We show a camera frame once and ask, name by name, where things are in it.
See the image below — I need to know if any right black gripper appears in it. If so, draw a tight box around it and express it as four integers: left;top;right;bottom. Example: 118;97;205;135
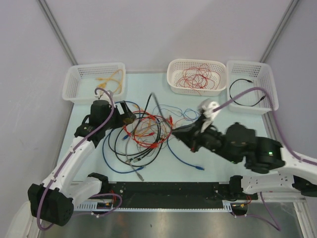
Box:
170;117;236;164

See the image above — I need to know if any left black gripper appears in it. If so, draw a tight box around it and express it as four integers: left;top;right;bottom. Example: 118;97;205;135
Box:
102;101;135;130

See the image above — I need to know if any yellow ethernet cable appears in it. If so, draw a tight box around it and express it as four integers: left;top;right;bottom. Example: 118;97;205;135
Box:
96;77;117;90
108;69;124;96

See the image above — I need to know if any thin dark red wire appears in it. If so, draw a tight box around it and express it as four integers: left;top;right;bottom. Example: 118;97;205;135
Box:
178;63;221;96

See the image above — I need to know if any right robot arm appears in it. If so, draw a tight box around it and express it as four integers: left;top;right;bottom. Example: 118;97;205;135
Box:
172;119;317;199

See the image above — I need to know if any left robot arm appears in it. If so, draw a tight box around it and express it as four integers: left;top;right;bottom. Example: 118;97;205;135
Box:
28;100;136;226

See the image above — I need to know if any middle white plastic basket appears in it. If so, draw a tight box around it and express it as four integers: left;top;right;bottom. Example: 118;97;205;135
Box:
166;59;227;97

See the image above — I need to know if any white plastic basket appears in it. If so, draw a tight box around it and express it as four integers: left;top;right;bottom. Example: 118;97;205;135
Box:
166;59;227;97
62;62;126;104
226;60;279;115

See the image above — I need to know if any left white plastic basket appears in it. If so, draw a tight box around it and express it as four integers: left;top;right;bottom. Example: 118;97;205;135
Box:
62;62;126;104

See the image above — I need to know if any right white plastic basket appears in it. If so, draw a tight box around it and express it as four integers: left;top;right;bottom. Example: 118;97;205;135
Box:
226;60;279;115

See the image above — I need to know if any black ethernet cable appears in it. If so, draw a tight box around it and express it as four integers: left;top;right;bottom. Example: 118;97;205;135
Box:
107;111;171;167

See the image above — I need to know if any thin blue wire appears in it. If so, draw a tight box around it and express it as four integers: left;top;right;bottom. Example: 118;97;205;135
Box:
152;105;201;122

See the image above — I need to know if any thin orange wire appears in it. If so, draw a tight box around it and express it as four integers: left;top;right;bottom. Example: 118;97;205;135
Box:
133;116;174;139

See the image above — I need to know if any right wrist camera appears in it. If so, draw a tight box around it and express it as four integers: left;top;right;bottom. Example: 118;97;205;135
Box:
198;99;219;133

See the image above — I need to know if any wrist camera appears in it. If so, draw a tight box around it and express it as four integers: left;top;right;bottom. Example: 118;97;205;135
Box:
198;99;219;133
95;90;113;103

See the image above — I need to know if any red ethernet cable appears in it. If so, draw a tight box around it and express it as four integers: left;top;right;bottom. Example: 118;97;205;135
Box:
123;114;174;149

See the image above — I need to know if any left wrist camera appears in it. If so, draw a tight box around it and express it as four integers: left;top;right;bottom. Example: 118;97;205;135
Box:
95;90;113;103

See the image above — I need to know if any yellow ethernet cable in basket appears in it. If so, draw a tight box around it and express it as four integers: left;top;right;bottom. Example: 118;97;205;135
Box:
96;77;117;90

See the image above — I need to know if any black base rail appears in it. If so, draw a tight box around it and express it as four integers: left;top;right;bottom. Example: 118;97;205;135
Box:
98;182;251;210

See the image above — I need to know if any white slotted cable duct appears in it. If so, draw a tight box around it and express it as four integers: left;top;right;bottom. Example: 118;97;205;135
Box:
74;201;232;214

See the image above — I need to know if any black cable in basket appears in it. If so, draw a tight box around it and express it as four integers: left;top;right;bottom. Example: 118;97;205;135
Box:
228;78;267;107

